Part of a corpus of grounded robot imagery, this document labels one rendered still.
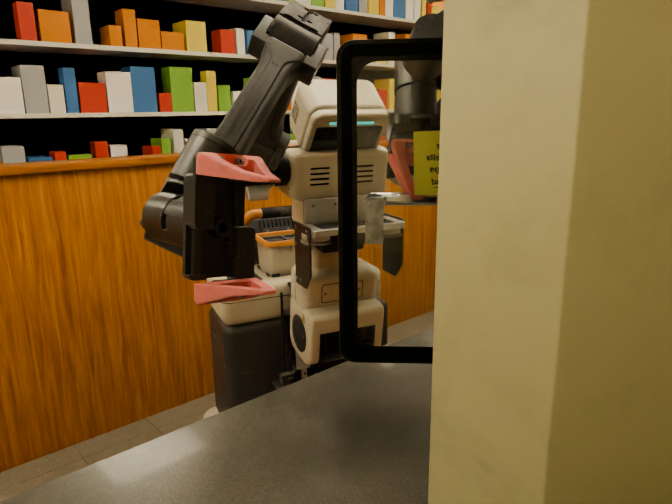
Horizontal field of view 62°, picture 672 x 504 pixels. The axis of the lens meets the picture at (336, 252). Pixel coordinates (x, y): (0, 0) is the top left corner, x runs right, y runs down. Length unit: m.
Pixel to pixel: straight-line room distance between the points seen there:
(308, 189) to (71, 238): 1.21
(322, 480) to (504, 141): 0.39
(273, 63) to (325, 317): 0.78
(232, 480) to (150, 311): 1.95
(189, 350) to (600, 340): 2.37
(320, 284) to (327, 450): 0.84
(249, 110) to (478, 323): 0.47
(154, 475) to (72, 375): 1.87
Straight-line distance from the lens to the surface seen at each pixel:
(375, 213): 0.67
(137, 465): 0.68
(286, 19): 0.94
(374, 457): 0.65
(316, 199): 1.38
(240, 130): 0.77
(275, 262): 1.73
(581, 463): 0.48
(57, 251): 2.35
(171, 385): 2.70
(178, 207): 0.58
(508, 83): 0.42
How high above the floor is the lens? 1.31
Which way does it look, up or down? 14 degrees down
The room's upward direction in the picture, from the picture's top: 1 degrees counter-clockwise
